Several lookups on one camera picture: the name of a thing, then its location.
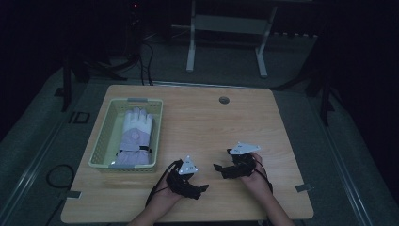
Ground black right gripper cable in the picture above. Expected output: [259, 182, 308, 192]
[253, 158, 275, 195]

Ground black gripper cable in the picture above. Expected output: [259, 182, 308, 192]
[144, 159, 184, 208]
[253, 158, 275, 195]

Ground person's right hand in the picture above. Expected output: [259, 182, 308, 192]
[240, 152, 273, 193]

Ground black hanging cables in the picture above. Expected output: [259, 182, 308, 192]
[136, 40, 155, 87]

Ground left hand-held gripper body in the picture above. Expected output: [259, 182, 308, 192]
[165, 153, 203, 201]

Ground cream plastic lattice basket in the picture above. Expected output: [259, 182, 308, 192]
[88, 97, 164, 173]

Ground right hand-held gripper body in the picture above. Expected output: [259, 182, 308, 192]
[219, 141, 262, 181]

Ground black tripod stand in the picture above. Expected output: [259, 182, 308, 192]
[272, 55, 338, 127]
[55, 55, 128, 113]

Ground lilac and white ski glove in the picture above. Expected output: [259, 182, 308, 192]
[114, 106, 154, 166]

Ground person's left hand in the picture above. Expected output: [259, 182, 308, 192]
[152, 184, 184, 206]

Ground white metal stand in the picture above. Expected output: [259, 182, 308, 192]
[170, 0, 279, 79]

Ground black rectangular floor frame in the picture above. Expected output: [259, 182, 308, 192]
[68, 110, 91, 125]

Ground black looped floor cable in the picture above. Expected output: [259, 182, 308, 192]
[45, 163, 76, 190]

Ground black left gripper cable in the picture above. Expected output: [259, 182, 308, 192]
[144, 159, 184, 208]

